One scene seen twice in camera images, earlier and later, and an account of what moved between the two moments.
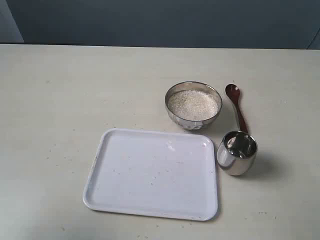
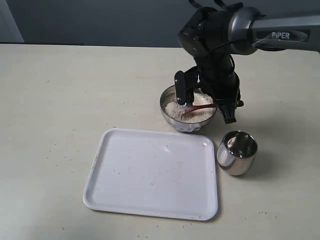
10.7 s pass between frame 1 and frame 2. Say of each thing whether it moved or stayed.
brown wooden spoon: moved
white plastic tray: stayed
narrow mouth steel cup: stayed
